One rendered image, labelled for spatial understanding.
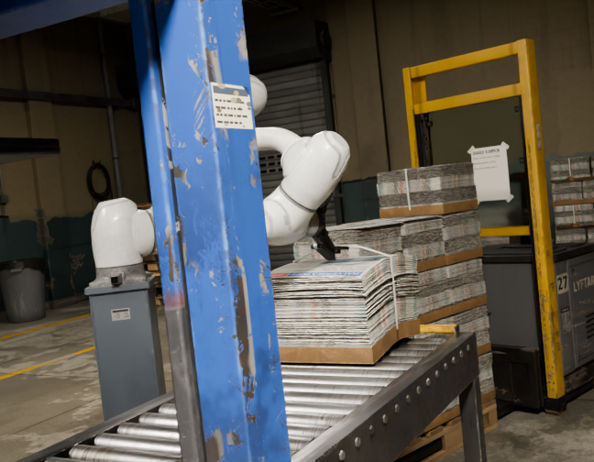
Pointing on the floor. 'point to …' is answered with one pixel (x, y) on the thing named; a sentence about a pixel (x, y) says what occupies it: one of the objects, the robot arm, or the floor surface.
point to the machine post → (210, 229)
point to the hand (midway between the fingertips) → (340, 221)
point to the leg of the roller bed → (472, 423)
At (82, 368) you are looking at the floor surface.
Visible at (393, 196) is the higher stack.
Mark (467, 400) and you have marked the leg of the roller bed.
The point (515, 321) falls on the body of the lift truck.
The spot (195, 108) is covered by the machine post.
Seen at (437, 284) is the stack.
